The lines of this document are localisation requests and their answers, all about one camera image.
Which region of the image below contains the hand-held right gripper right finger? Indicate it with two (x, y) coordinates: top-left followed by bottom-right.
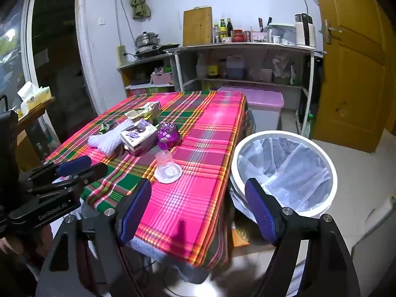
(244, 178), (361, 297)

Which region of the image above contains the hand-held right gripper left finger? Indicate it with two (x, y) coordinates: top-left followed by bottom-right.
(35, 178), (153, 297)

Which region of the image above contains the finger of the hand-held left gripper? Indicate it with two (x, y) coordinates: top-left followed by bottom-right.
(19, 155), (92, 182)
(28, 163), (109, 196)

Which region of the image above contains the white foam net sleeve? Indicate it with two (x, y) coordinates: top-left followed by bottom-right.
(88, 122), (126, 156)

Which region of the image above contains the clear plastic lid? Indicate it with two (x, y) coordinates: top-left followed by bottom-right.
(154, 163), (182, 184)

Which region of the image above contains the clear plastic cup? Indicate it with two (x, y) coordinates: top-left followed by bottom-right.
(155, 150), (174, 171)

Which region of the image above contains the purple white carton box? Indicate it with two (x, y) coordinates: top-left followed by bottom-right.
(120, 118), (159, 157)

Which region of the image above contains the white round trash bin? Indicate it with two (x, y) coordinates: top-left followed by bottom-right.
(229, 131), (338, 220)

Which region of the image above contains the purple snack bag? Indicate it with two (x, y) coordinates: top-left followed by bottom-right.
(157, 122), (180, 150)

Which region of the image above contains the wooden side table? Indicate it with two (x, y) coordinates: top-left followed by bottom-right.
(15, 97), (61, 161)

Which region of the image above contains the yellow tissue box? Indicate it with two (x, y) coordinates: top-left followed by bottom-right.
(17, 81), (51, 112)

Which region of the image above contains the pink green plaid tablecloth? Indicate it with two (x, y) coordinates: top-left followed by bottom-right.
(45, 90), (257, 270)

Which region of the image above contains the white carton with red print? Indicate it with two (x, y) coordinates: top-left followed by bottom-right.
(141, 101), (161, 120)

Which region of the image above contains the pink lid storage box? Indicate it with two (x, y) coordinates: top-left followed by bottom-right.
(217, 87), (284, 133)

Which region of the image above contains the pink plastic basket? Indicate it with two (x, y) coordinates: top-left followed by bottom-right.
(151, 71), (173, 85)

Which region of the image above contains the wooden shelf unit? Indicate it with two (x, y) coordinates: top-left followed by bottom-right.
(118, 52), (178, 98)

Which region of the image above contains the pink plastic tub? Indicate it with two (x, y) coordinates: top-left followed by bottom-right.
(249, 66), (273, 82)

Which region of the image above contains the steel cooking pot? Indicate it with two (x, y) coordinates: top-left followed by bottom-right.
(134, 31), (161, 48)

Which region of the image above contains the black induction cooker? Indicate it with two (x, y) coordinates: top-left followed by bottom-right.
(134, 43), (180, 60)

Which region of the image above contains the crumpled plastic bag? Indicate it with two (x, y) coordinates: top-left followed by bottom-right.
(272, 54), (294, 84)

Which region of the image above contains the blue grey plastic jug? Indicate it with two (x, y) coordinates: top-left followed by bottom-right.
(226, 55), (246, 79)

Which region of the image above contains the white plastic jug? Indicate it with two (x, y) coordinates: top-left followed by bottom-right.
(196, 54), (207, 79)

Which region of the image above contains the white metal shelf rack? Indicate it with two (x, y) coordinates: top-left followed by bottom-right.
(167, 42), (324, 137)

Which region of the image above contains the yellow wooden door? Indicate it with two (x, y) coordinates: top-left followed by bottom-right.
(311, 0), (396, 153)

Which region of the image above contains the pink utensil holder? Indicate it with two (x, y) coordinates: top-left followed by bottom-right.
(250, 30), (270, 42)

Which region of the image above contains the clear lidded container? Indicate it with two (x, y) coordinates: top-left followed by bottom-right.
(269, 23), (297, 45)

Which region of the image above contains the wooden cutting board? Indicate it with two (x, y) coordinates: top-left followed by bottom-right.
(182, 6), (213, 47)

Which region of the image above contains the white black thermos kettle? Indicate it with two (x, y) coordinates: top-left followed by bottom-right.
(295, 13), (317, 48)

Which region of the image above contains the white wall cable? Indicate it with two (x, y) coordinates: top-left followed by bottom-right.
(114, 0), (137, 58)

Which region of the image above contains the metal door lock handle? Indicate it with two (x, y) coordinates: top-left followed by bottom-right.
(322, 19), (342, 44)

